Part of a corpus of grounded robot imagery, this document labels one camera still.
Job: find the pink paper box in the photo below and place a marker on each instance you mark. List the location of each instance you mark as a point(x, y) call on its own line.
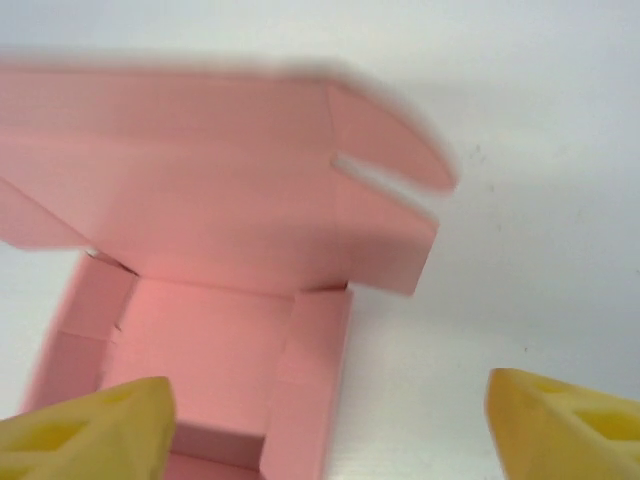
point(225, 175)

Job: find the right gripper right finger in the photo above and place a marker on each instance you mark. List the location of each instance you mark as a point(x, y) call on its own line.
point(570, 430)

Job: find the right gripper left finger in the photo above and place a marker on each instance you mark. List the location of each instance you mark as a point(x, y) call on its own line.
point(85, 435)

